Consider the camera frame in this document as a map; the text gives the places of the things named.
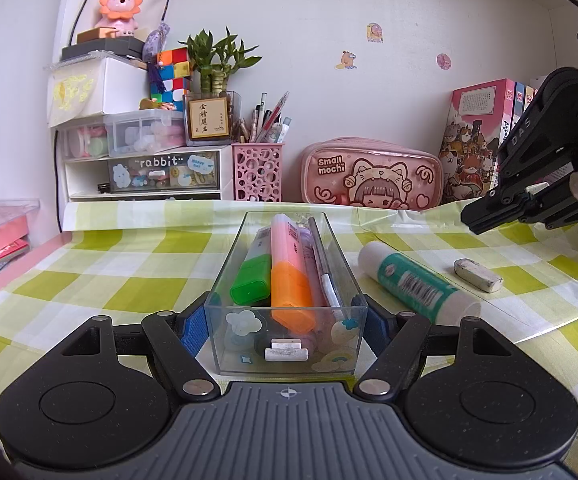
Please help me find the green highlighter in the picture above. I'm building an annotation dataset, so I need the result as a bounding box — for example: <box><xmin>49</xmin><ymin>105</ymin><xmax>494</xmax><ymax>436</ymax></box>
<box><xmin>229</xmin><ymin>228</ymin><xmax>272</xmax><ymax>306</ymax></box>

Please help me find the green white glue stick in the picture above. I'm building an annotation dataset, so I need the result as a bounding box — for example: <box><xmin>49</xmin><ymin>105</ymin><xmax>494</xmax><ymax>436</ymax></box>
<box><xmin>358</xmin><ymin>240</ymin><xmax>481</xmax><ymax>326</ymax></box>

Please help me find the purple cartoon multicolour pen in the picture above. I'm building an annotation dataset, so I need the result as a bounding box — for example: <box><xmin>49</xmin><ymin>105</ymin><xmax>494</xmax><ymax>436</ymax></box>
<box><xmin>298</xmin><ymin>226</ymin><xmax>327</xmax><ymax>307</ymax></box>

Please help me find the orange pink highlighter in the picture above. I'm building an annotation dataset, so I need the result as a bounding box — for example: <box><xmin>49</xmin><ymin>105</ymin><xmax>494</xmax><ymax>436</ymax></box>
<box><xmin>270</xmin><ymin>214</ymin><xmax>316</xmax><ymax>334</ymax></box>

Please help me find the pink lion toy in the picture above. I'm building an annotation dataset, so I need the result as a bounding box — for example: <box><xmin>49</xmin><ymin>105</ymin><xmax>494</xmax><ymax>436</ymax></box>
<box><xmin>96</xmin><ymin>0</ymin><xmax>142</xmax><ymax>36</ymax></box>

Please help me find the clear plastic organizer tray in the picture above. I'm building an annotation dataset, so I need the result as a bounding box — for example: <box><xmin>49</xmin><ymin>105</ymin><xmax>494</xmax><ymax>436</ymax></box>
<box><xmin>204</xmin><ymin>211</ymin><xmax>368</xmax><ymax>377</ymax></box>

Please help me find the green checkered table cloth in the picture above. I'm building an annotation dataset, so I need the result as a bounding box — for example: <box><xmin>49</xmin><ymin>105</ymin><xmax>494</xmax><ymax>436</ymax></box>
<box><xmin>0</xmin><ymin>200</ymin><xmax>578</xmax><ymax>472</ymax></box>

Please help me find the white drawer organizer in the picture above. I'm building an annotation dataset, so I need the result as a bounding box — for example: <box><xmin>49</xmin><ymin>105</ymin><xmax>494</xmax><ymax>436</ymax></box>
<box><xmin>47</xmin><ymin>52</ymin><xmax>234</xmax><ymax>203</ymax></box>

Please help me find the dark grey ruler case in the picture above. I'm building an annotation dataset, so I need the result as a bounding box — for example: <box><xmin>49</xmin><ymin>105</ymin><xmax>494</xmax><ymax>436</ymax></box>
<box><xmin>307</xmin><ymin>217</ymin><xmax>345</xmax><ymax>322</ymax></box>

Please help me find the colourful rubik cube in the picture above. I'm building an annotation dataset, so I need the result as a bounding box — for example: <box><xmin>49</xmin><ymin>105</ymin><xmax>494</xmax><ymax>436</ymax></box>
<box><xmin>148</xmin><ymin>48</ymin><xmax>191</xmax><ymax>112</ymax></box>

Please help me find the lucky bamboo plant pot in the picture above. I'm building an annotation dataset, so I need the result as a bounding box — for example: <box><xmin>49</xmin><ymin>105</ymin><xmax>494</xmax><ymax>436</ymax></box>
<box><xmin>180</xmin><ymin>27</ymin><xmax>262</xmax><ymax>146</ymax></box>

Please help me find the black box on organizer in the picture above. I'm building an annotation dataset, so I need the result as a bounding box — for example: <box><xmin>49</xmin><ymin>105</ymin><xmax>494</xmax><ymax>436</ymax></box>
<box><xmin>61</xmin><ymin>36</ymin><xmax>144</xmax><ymax>61</ymax></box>

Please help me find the black power cable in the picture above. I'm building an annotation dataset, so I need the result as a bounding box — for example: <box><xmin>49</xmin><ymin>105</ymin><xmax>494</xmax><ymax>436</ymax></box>
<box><xmin>53</xmin><ymin>0</ymin><xmax>113</xmax><ymax>231</ymax></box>

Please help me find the pink boxed book set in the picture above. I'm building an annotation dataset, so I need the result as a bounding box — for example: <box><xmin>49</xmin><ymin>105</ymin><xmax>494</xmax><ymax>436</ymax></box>
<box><xmin>440</xmin><ymin>78</ymin><xmax>535</xmax><ymax>203</ymax></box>

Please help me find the pink perforated pen basket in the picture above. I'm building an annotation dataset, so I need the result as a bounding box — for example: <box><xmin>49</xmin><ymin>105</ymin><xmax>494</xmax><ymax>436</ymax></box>
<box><xmin>231</xmin><ymin>143</ymin><xmax>283</xmax><ymax>203</ymax></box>

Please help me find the dirty white eraser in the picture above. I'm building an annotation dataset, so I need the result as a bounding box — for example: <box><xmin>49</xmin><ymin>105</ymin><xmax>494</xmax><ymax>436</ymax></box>
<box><xmin>454</xmin><ymin>258</ymin><xmax>504</xmax><ymax>294</ymax></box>

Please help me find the pink cat pencil case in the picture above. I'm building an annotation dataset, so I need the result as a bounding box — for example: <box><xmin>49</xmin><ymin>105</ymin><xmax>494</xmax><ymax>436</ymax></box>
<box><xmin>301</xmin><ymin>136</ymin><xmax>444</xmax><ymax>211</ymax></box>

